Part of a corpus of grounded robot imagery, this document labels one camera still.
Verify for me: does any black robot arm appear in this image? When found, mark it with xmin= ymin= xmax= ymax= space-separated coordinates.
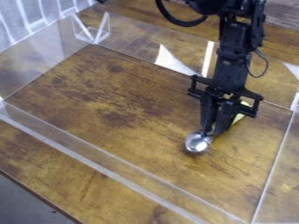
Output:
xmin=188 ymin=0 xmax=266 ymax=136

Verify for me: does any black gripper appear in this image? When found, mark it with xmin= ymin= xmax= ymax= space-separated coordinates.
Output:
xmin=188 ymin=51 xmax=263 ymax=134

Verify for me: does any green handled metal spoon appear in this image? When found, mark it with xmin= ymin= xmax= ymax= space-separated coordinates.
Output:
xmin=184 ymin=100 xmax=251 ymax=153

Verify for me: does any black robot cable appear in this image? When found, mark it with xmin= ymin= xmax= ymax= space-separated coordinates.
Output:
xmin=154 ymin=0 xmax=211 ymax=28

